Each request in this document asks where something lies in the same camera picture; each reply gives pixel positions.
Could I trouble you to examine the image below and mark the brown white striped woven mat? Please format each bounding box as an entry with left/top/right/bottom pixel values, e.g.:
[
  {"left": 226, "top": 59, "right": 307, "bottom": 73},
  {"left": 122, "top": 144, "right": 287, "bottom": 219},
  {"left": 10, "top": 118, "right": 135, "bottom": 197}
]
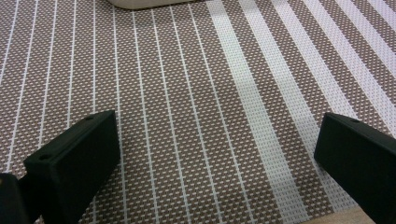
[{"left": 0, "top": 0, "right": 396, "bottom": 224}]

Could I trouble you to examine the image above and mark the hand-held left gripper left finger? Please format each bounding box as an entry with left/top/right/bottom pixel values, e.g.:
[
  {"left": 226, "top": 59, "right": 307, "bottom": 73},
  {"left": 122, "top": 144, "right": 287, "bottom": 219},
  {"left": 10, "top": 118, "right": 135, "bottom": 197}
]
[{"left": 19, "top": 109, "right": 121, "bottom": 224}]

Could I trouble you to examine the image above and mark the beige container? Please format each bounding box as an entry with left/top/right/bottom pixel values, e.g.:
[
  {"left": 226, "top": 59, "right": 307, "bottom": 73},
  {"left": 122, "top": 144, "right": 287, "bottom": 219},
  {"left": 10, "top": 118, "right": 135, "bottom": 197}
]
[{"left": 106, "top": 0, "right": 200, "bottom": 10}]

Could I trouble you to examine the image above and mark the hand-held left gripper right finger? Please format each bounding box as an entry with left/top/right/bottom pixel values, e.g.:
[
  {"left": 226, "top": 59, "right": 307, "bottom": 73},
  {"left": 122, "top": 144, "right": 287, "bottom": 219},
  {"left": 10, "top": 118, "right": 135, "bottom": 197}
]
[{"left": 313, "top": 112, "right": 396, "bottom": 224}]

